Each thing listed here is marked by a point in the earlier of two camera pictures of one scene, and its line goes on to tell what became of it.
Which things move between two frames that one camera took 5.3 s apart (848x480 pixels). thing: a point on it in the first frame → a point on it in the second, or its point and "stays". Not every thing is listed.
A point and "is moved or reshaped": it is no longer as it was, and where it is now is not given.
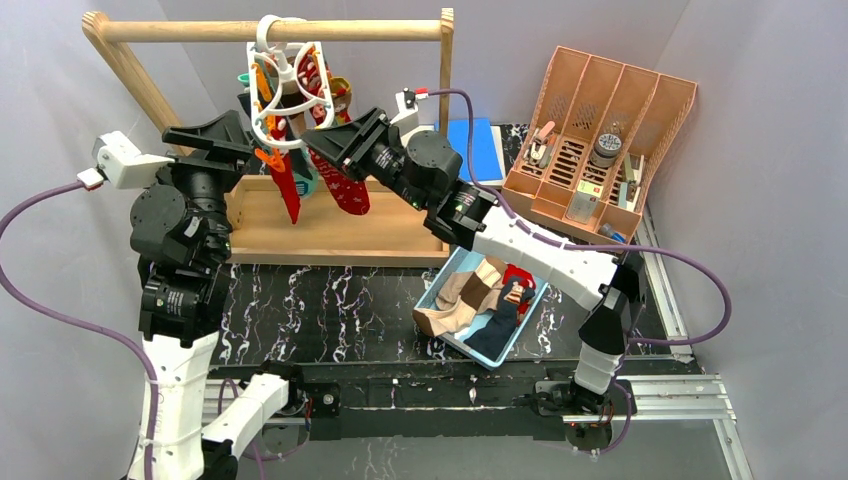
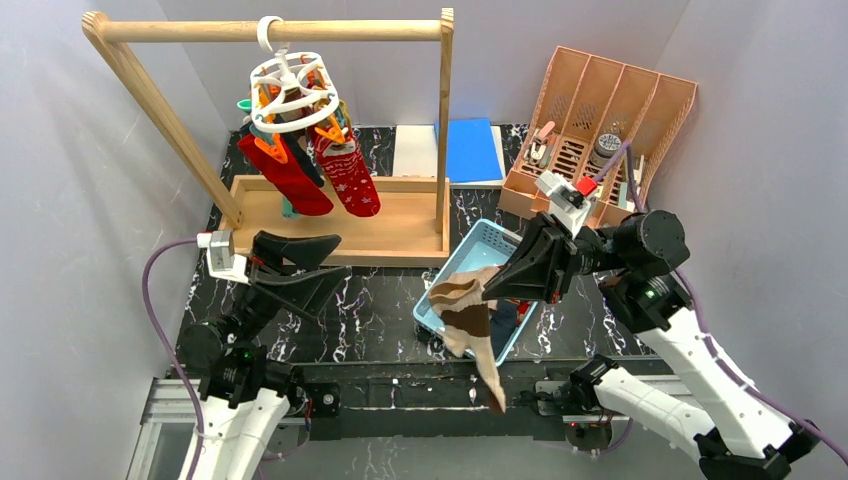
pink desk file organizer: [581, 163] stays
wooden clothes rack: [395, 228] stays
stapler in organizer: [540, 140] stays
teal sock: [306, 186] → [287, 210]
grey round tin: [607, 148] stays
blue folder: [485, 156] stays
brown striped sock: [461, 296] is moved or reshaped
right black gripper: [370, 147] → [560, 258]
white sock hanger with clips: [289, 83] is moved or reshaped
